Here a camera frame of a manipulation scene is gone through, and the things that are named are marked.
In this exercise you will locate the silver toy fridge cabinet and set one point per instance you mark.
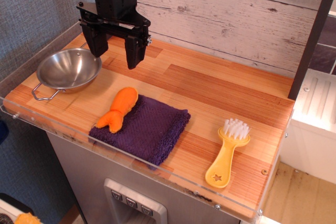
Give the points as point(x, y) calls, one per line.
point(113, 187)

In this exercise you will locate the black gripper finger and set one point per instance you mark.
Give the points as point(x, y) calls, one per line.
point(96, 39)
point(135, 51)

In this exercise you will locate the purple folded cloth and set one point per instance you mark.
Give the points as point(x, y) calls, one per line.
point(150, 130)

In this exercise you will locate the steel bowl with handles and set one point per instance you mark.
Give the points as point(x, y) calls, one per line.
point(67, 71)

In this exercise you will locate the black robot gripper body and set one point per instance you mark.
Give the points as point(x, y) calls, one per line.
point(116, 17)

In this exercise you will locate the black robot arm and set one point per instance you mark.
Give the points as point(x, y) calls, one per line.
point(119, 18)

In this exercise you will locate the dark right post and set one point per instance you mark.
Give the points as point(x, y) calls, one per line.
point(314, 36)

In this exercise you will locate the clear acrylic guard rail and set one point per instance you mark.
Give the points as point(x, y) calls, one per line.
point(178, 183)

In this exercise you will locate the orange plush fish toy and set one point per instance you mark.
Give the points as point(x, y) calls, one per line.
point(121, 105)

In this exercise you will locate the orange object at corner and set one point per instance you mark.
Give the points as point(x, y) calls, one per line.
point(27, 218)

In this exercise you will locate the white toy sink unit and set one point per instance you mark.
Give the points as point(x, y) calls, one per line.
point(309, 142)

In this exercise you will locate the yellow toy brush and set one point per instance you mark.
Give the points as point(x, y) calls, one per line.
point(234, 133)

